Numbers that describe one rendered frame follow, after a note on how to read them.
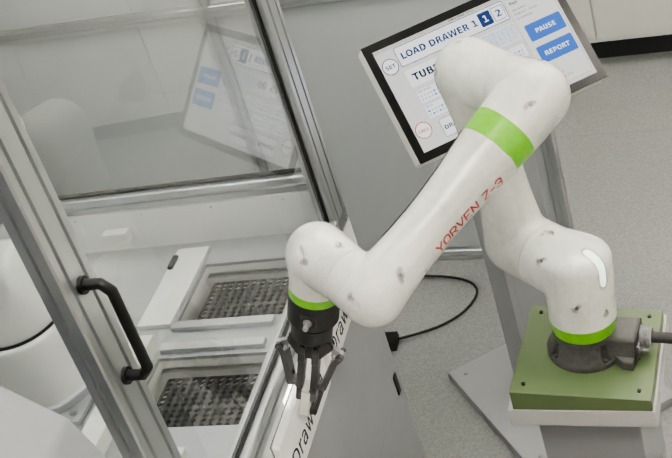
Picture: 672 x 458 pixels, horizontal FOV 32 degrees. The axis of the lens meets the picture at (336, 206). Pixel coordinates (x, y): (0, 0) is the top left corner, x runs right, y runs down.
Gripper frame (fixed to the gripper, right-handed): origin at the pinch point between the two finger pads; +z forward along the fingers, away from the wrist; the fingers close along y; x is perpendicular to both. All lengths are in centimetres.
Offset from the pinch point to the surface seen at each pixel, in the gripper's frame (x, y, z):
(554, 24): 110, 33, -29
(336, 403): 19.8, 2.8, 20.4
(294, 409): -1.2, -1.9, 2.3
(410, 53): 93, 1, -24
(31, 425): -80, -12, -72
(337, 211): 53, -6, -4
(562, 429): 16, 49, 11
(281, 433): -7.9, -2.6, 2.0
